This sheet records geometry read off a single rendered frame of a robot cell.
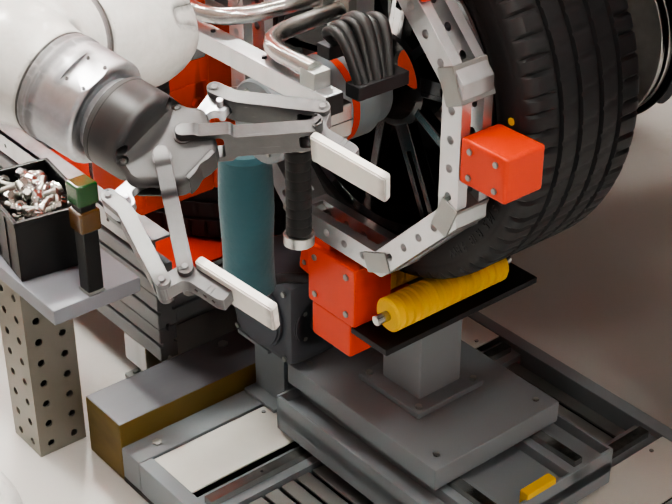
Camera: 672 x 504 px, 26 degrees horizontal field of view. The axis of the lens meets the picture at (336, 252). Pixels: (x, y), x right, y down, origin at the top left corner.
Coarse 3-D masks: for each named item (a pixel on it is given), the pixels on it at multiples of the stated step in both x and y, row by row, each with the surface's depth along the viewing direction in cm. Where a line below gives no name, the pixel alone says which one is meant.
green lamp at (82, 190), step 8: (80, 176) 237; (88, 176) 237; (72, 184) 235; (80, 184) 235; (88, 184) 235; (96, 184) 236; (72, 192) 235; (80, 192) 234; (88, 192) 235; (96, 192) 236; (72, 200) 236; (80, 200) 235; (88, 200) 236; (96, 200) 237; (80, 208) 236
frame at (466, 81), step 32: (256, 0) 235; (416, 0) 197; (448, 0) 199; (256, 32) 237; (416, 32) 199; (448, 32) 200; (448, 64) 196; (480, 64) 198; (448, 96) 198; (480, 96) 198; (448, 128) 201; (480, 128) 202; (448, 160) 203; (320, 192) 240; (448, 192) 205; (480, 192) 207; (320, 224) 234; (352, 224) 234; (416, 224) 214; (448, 224) 207; (352, 256) 230; (384, 256) 222; (416, 256) 219
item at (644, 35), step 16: (640, 0) 231; (656, 0) 229; (640, 16) 232; (656, 16) 230; (640, 32) 234; (656, 32) 231; (640, 48) 235; (656, 48) 232; (640, 64) 236; (656, 64) 233; (640, 80) 237; (656, 80) 235; (640, 96) 238
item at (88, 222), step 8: (72, 208) 238; (96, 208) 238; (72, 216) 238; (80, 216) 236; (88, 216) 237; (96, 216) 238; (72, 224) 239; (80, 224) 237; (88, 224) 238; (96, 224) 239; (80, 232) 238; (88, 232) 239
